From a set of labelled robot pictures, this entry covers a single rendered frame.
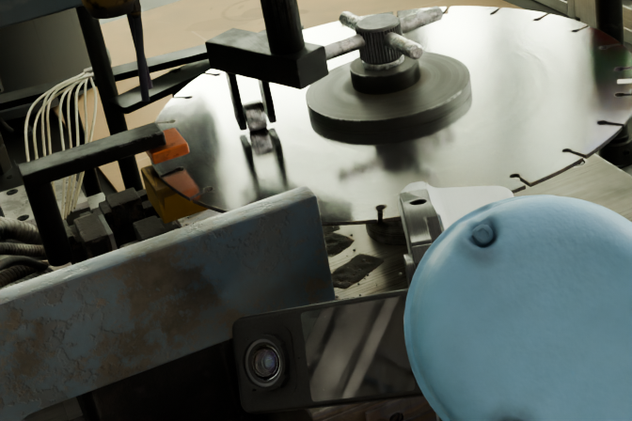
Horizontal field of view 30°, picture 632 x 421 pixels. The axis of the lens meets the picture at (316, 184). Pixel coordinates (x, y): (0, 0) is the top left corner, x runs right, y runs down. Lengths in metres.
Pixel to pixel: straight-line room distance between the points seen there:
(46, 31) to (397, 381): 0.97
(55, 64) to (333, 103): 0.69
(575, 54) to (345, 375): 0.38
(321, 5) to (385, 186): 0.93
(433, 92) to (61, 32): 0.73
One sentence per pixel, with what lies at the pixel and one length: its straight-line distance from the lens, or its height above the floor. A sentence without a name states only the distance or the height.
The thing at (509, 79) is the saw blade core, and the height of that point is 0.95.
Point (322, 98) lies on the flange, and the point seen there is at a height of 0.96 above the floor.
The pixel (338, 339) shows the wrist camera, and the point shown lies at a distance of 0.52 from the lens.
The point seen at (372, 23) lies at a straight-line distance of 0.78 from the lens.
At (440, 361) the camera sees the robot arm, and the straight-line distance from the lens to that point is 0.32.
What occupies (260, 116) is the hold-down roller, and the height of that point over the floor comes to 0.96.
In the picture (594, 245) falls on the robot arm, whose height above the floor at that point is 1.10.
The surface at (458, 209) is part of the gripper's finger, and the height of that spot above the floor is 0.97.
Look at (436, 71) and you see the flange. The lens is 0.80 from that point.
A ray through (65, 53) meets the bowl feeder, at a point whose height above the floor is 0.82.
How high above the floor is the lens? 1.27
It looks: 27 degrees down
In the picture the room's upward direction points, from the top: 11 degrees counter-clockwise
